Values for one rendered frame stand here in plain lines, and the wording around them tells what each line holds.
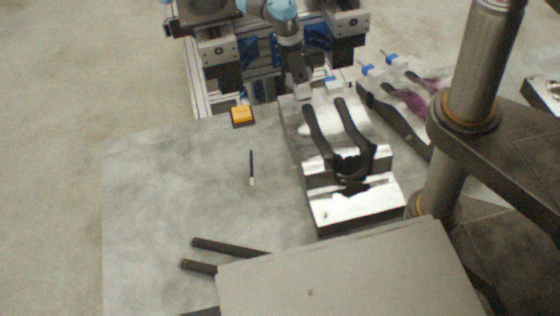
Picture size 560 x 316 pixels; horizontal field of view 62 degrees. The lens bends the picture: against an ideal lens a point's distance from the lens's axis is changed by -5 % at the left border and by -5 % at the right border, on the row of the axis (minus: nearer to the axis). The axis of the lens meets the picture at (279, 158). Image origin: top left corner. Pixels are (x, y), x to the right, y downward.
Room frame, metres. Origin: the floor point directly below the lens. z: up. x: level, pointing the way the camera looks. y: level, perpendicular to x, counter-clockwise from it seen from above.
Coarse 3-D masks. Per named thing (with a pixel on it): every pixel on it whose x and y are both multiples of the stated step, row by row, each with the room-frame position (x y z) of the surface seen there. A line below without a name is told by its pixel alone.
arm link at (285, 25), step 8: (272, 0) 1.13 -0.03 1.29; (280, 0) 1.13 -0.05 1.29; (288, 0) 1.12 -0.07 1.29; (264, 8) 1.15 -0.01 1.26; (272, 8) 1.11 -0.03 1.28; (280, 8) 1.10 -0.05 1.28; (288, 8) 1.10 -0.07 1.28; (296, 8) 1.13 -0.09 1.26; (264, 16) 1.14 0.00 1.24; (272, 16) 1.12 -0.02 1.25; (280, 16) 1.10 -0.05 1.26; (288, 16) 1.10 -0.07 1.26; (296, 16) 1.12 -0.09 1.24; (280, 24) 1.11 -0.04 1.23; (288, 24) 1.11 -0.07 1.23; (296, 24) 1.12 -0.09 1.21; (280, 32) 1.12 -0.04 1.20; (288, 32) 1.11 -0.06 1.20; (296, 32) 1.12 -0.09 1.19
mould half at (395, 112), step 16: (416, 64) 1.31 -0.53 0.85; (368, 80) 1.25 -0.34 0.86; (384, 80) 1.24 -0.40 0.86; (400, 80) 1.23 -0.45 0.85; (448, 80) 1.16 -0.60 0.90; (384, 96) 1.16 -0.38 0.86; (432, 96) 1.10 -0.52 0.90; (384, 112) 1.11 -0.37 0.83; (400, 112) 1.04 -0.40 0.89; (400, 128) 1.03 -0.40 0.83; (416, 128) 0.98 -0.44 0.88; (416, 144) 0.96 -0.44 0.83; (432, 144) 0.90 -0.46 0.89
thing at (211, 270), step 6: (180, 258) 0.65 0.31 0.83; (180, 264) 0.63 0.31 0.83; (186, 264) 0.63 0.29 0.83; (192, 264) 0.63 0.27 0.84; (198, 264) 0.62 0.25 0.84; (204, 264) 0.62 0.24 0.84; (192, 270) 0.61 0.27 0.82; (198, 270) 0.61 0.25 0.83; (204, 270) 0.60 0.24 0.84; (210, 270) 0.60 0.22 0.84; (216, 270) 0.59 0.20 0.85
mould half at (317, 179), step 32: (288, 96) 1.17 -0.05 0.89; (320, 96) 1.16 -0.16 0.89; (352, 96) 1.14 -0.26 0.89; (288, 128) 1.04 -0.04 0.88; (320, 160) 0.86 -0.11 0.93; (384, 160) 0.84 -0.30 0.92; (320, 192) 0.80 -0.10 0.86; (352, 192) 0.78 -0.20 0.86; (384, 192) 0.77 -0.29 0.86; (320, 224) 0.69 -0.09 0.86; (352, 224) 0.70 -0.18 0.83
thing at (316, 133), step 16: (304, 112) 1.10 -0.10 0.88; (320, 128) 1.02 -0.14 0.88; (352, 128) 1.01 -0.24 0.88; (320, 144) 0.95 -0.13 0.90; (368, 144) 0.90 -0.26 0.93; (336, 160) 0.86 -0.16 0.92; (352, 160) 0.84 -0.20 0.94; (368, 160) 0.87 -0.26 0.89; (336, 176) 0.84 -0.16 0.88; (352, 176) 0.83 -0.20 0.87; (368, 176) 0.81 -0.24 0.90
